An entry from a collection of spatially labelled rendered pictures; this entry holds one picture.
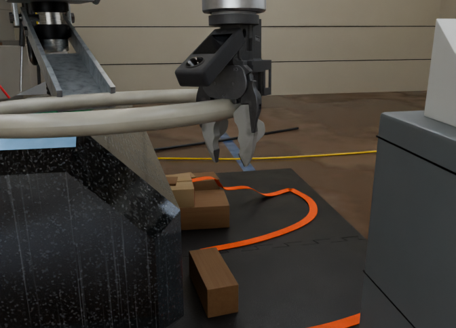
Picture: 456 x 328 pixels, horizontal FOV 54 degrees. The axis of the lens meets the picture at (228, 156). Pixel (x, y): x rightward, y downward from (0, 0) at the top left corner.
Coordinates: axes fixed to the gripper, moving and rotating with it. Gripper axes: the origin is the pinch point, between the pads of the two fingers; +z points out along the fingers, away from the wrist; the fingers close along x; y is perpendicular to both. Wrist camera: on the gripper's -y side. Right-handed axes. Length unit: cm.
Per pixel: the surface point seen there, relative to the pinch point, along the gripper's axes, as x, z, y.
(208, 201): 92, 63, 132
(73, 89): 51, -7, 16
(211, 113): -0.8, -7.2, -5.4
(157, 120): 2.3, -7.1, -12.8
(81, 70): 58, -11, 25
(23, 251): 59, 30, 3
